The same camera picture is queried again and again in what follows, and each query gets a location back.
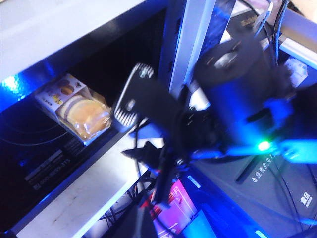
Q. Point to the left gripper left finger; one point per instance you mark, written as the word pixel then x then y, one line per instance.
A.
pixel 133 225

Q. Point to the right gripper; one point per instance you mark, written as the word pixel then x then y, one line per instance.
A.
pixel 195 131

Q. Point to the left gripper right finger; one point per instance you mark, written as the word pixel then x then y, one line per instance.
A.
pixel 151 228

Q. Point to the clear plastic snack box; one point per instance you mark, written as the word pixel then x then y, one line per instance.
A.
pixel 81 114

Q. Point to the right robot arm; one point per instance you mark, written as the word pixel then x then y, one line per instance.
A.
pixel 235 94

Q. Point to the glossy blue plastic part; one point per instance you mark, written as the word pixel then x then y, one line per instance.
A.
pixel 196 225

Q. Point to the white table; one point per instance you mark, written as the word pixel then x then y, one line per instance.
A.
pixel 99 188

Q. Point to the black paper shredder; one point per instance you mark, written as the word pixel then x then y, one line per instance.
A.
pixel 272 188

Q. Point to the black router with antennas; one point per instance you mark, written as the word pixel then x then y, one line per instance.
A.
pixel 245 24

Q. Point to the grey aluminium rail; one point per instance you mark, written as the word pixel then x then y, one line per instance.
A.
pixel 302 50

